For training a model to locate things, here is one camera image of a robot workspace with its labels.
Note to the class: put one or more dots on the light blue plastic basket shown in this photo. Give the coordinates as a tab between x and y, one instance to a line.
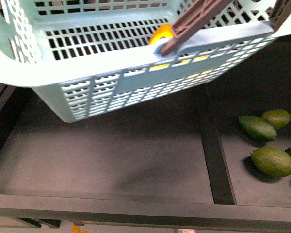
84	58

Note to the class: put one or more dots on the yellow mango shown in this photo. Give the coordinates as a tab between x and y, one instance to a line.
161	34

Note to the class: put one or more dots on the brown basket handle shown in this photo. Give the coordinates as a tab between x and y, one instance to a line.
199	14

